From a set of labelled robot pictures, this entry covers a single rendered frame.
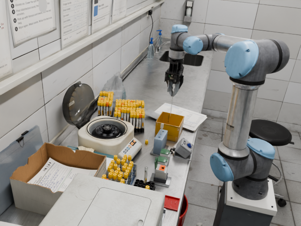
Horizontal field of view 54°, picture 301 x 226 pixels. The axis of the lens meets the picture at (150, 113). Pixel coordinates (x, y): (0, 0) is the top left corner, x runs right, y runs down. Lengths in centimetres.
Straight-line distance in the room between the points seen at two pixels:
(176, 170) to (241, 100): 54
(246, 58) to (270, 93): 278
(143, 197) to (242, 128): 45
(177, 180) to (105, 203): 60
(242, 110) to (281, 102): 275
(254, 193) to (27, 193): 88
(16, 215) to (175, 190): 64
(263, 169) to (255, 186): 9
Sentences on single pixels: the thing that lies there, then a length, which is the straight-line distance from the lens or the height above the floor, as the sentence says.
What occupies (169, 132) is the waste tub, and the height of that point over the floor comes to 93.
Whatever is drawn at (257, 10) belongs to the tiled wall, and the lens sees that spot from 346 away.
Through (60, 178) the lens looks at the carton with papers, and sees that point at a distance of 128.
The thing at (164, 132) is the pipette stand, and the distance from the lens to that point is 150.
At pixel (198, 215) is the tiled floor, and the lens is 245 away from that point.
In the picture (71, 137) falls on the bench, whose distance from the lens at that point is 163.
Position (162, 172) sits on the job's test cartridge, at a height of 94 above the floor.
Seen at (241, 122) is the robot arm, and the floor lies 127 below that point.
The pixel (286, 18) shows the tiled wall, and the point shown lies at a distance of 350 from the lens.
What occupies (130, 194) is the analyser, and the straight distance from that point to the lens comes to 84.
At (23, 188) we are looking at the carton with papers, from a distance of 118.
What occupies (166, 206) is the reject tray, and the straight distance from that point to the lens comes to 124.
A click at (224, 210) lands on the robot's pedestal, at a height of 83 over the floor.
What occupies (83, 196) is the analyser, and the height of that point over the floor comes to 117.
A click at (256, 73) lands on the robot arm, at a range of 99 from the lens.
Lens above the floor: 176
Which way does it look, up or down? 28 degrees down
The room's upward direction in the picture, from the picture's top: 5 degrees clockwise
